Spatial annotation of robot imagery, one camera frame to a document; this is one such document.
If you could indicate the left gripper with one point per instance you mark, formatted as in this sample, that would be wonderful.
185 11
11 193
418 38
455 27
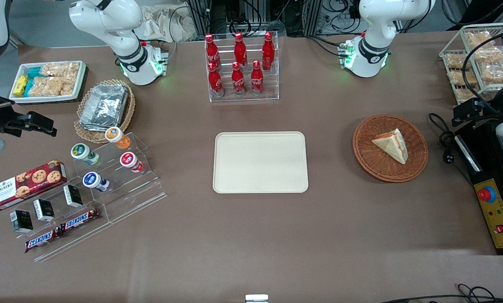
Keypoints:
483 110

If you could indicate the triangular sandwich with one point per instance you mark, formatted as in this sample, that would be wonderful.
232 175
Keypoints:
392 145

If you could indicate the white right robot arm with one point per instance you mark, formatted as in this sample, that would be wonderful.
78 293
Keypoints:
108 19

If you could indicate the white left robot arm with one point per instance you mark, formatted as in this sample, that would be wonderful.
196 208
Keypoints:
379 25

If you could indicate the white rectangular snack tray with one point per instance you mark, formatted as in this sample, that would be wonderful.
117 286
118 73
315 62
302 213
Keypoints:
82 80

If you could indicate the brown wicker basket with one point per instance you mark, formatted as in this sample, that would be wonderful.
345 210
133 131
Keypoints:
375 164

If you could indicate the light tan wicker basket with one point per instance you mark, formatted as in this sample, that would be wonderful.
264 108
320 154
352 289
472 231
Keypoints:
129 113

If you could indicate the beige plastic tray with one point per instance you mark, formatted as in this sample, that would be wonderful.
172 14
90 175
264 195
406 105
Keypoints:
260 162

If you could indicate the rice cracker pack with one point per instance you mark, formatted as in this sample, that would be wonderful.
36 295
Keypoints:
60 69
47 86
499 75
457 61
456 78
478 39
464 94
491 54

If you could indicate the teal snack pack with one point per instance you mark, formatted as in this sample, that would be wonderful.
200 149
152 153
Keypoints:
34 73
28 87

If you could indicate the yellow snack pack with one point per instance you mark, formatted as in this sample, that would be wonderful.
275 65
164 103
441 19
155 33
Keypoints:
20 85

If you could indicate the red Walkers cookie box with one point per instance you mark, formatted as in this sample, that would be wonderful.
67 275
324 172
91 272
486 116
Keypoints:
24 185

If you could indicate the green lid gum jar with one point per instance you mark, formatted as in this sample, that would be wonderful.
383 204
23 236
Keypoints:
82 152

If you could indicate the stack of foil trays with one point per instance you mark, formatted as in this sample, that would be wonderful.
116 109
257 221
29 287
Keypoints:
104 107

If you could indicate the small black box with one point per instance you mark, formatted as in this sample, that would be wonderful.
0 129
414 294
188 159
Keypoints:
44 210
73 195
21 221

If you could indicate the blue lid gum jar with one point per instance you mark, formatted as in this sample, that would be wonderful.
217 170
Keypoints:
93 181

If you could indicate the orange lid gum jar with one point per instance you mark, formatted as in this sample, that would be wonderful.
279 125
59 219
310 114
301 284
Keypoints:
116 136

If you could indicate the black machine yellow control panel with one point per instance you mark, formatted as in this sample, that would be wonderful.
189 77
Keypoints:
497 210

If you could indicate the Snickers bar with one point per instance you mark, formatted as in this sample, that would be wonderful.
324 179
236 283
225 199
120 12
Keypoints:
80 219
43 239

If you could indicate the red lid gum jar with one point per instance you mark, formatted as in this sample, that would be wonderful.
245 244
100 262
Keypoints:
129 161

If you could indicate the clear acrylic stepped stand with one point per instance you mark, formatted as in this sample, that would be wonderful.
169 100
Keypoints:
144 189
79 240

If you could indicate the beige cloth bag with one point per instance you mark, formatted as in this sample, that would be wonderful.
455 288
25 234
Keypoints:
167 23

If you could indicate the clear acrylic bottle rack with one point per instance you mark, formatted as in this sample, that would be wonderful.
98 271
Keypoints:
272 86

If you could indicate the red cola bottle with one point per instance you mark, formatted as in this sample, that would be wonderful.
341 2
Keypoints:
257 80
238 82
268 52
215 82
240 50
212 50

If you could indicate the aluminium profile frame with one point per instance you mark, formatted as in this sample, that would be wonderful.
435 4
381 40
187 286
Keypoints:
201 17

